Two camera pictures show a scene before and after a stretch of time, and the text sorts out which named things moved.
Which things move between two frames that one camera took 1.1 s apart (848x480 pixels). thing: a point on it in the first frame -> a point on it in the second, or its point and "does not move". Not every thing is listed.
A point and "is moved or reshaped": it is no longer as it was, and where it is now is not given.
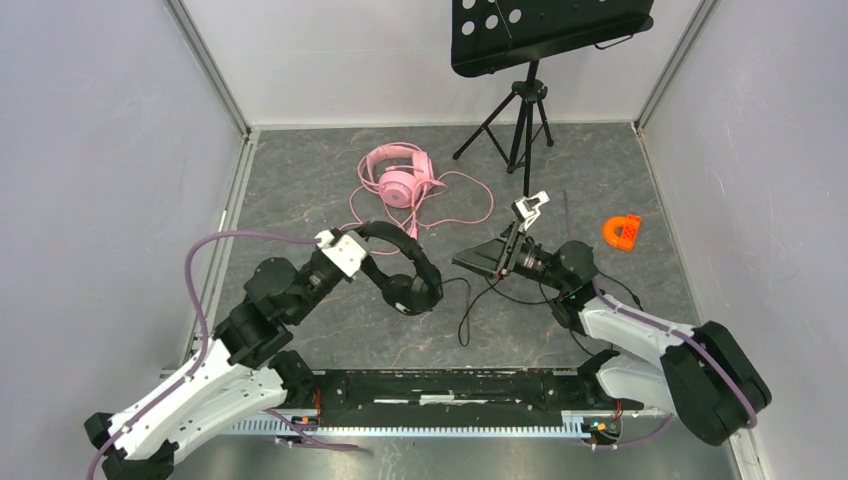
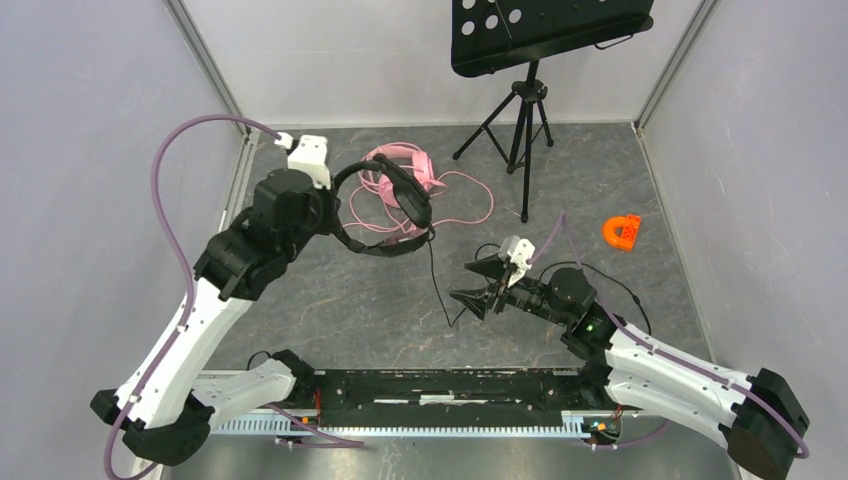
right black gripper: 495,256 -> 477,300
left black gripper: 351,279 -> 333,206
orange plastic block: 629,224 does not move
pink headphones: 401,189 does not move
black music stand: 489,34 does not move
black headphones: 408,295 -> 416,205
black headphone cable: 470,308 is moved or reshaped
